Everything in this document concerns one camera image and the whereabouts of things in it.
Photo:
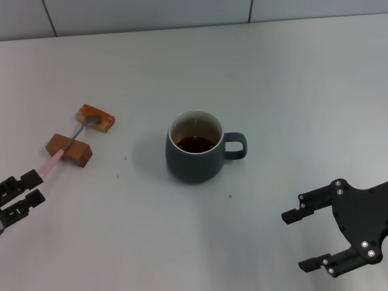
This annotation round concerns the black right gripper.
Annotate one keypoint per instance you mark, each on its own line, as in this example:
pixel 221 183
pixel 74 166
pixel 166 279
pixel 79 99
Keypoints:
pixel 363 218

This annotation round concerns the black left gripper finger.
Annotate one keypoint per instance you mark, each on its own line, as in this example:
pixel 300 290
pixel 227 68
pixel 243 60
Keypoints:
pixel 33 200
pixel 30 179

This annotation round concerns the dark grey ceramic mug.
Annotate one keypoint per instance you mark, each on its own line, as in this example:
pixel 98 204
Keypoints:
pixel 194 166

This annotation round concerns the dark brown arched wooden block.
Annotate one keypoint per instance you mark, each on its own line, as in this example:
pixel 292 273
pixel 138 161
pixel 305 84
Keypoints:
pixel 80 153

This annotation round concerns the light stained wooden block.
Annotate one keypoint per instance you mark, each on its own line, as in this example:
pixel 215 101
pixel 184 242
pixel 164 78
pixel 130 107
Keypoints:
pixel 104 122

